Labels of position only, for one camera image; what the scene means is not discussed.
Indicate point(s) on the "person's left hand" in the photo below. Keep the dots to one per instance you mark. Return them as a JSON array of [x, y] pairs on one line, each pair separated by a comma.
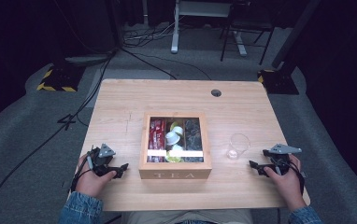
[[89, 183]]

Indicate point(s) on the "small white capsule cup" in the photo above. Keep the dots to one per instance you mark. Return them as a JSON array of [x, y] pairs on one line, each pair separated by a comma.
[[179, 130]]

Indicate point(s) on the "striped black stand base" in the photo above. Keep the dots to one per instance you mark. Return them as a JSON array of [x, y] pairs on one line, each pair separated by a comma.
[[59, 77], [279, 82]]

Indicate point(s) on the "clear glass cup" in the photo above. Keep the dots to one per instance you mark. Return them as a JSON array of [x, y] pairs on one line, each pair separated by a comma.
[[237, 146]]

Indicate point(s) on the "dark slanted stand pole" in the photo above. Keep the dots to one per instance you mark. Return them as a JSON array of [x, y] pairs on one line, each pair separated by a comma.
[[295, 31]]

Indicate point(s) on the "large white capsule cup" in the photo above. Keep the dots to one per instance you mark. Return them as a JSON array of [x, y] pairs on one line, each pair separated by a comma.
[[172, 138]]

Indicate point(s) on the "white desk frame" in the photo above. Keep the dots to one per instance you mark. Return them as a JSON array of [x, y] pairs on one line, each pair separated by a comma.
[[175, 34]]

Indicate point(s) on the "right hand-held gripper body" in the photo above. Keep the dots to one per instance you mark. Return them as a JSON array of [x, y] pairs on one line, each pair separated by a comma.
[[281, 160]]

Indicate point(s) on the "wooden tea box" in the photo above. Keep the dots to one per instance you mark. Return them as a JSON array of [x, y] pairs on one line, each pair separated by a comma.
[[175, 169]]

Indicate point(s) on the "person's lap beige trousers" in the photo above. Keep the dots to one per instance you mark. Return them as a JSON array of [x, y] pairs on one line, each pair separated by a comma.
[[186, 216]]

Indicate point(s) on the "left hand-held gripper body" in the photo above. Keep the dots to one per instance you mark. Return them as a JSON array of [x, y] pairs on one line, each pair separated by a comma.
[[100, 161]]

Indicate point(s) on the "dark tea packets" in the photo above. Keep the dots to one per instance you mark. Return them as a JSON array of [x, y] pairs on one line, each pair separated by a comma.
[[193, 137]]

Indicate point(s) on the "red tea packets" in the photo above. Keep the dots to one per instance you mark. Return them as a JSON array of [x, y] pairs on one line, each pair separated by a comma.
[[156, 138]]

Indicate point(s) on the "yellow-green capsule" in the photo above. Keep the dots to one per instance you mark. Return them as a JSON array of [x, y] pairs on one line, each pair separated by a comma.
[[173, 158], [173, 125]]

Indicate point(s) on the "black chair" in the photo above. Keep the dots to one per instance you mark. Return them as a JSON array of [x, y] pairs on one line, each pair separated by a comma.
[[248, 21]]

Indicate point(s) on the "person's right hand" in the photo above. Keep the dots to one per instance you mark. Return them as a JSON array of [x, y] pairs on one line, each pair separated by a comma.
[[290, 186]]

